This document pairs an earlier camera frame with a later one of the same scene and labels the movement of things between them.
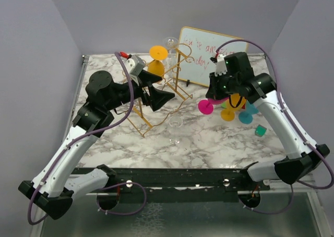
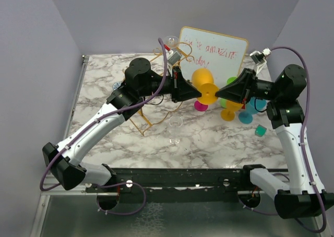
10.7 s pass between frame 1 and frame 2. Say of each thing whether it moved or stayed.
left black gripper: moved
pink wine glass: moved
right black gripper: moved
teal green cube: stayed
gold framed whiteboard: stayed
